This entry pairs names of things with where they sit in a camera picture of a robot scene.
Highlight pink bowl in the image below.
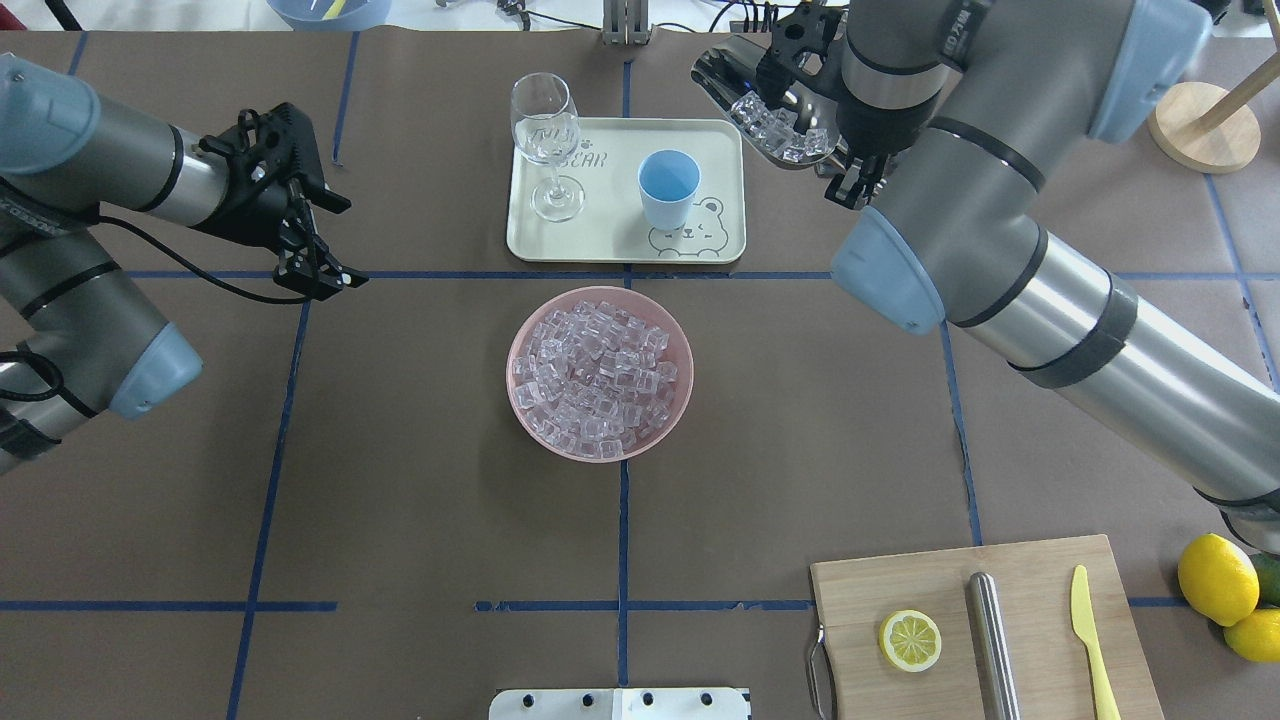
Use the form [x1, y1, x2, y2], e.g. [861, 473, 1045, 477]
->
[506, 286, 695, 462]

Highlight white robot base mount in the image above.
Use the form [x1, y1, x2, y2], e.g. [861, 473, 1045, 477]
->
[488, 685, 753, 719]

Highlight green lime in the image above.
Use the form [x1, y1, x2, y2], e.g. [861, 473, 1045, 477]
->
[1249, 553, 1280, 609]

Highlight ice cubes in scoop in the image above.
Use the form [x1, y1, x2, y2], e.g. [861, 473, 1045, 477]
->
[728, 92, 837, 167]

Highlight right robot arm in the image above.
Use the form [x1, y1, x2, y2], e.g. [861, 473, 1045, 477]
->
[758, 1, 1279, 555]

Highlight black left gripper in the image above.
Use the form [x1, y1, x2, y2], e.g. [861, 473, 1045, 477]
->
[193, 102, 369, 301]

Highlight wooden cutting board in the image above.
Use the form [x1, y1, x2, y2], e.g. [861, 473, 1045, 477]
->
[810, 536, 1164, 719]

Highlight light blue cup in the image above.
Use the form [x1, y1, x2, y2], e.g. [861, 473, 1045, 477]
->
[637, 149, 701, 231]

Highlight steel cylinder muddler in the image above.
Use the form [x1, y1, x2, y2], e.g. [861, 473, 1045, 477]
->
[966, 571, 1021, 719]

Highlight yellow plastic knife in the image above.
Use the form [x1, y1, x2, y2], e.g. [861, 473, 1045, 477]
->
[1069, 565, 1121, 719]

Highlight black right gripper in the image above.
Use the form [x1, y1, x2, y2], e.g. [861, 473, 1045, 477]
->
[756, 3, 893, 209]

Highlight half lemon slice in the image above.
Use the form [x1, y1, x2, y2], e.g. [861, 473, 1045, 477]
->
[877, 609, 942, 673]

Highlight pile of clear ice cubes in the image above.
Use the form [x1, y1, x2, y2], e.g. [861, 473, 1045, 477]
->
[513, 295, 681, 459]

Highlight stainless steel ice scoop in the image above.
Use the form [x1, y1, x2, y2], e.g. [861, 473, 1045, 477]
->
[690, 38, 840, 170]

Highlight blue bowl at table edge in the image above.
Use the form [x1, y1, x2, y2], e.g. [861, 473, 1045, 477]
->
[268, 0, 393, 32]

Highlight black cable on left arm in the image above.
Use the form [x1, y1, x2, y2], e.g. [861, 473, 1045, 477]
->
[0, 205, 311, 406]

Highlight cream bear serving tray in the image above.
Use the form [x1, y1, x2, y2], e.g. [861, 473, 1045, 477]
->
[506, 117, 748, 264]

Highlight clear wine glass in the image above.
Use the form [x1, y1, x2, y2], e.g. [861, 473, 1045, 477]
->
[509, 72, 585, 223]

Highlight yellow lemon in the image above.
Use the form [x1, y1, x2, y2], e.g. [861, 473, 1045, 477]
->
[1222, 609, 1280, 664]
[1178, 533, 1260, 628]

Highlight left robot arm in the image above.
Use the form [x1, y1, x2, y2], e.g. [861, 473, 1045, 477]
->
[1, 53, 369, 471]

